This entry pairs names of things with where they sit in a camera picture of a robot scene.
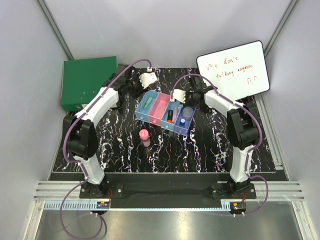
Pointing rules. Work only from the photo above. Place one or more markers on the blue and grey bottle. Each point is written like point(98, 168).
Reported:
point(182, 122)

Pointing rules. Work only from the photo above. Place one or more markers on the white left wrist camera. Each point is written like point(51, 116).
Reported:
point(148, 78)

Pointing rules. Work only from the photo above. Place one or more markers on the sky blue drawer bin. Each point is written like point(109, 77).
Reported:
point(166, 125)

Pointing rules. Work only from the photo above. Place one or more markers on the lilac highlighter pen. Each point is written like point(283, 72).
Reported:
point(175, 111)

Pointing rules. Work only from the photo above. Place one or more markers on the green transparent highlighter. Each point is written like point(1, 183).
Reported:
point(147, 102)

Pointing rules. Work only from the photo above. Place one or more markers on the clear jar of bands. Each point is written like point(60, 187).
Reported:
point(187, 113)

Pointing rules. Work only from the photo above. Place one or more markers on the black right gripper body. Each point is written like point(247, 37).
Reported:
point(192, 99)

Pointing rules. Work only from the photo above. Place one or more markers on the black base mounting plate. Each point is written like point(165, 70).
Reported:
point(168, 190)

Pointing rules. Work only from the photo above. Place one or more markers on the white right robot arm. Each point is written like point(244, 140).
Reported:
point(243, 130)

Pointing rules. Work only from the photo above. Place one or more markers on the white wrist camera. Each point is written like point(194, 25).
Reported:
point(148, 78)
point(178, 95)

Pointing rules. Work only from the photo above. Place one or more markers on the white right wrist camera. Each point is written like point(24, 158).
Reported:
point(178, 95)

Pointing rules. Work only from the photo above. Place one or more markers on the green ring binder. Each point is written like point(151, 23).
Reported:
point(82, 80)

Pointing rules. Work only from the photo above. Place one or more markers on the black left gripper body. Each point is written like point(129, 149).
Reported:
point(135, 88)

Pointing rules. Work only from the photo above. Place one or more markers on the white dry-erase board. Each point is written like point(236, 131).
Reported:
point(238, 72)

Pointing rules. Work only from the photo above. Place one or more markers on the purple drawer bin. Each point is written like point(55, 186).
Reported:
point(183, 130)

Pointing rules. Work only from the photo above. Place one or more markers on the black orange-capped marker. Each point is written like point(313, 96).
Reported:
point(170, 116)

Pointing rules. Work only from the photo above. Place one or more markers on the colourful pink-capped tube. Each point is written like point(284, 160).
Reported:
point(145, 137)

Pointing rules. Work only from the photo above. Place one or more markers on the black marble pattern mat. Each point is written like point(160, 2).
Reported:
point(206, 149)

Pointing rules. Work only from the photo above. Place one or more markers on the pink drawer bin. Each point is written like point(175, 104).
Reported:
point(158, 109)

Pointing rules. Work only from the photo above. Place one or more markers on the aluminium front rail frame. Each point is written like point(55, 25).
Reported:
point(279, 211)

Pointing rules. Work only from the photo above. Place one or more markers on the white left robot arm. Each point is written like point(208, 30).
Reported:
point(80, 140)

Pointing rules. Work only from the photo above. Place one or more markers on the light blue drawer bin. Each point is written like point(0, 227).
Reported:
point(143, 114)

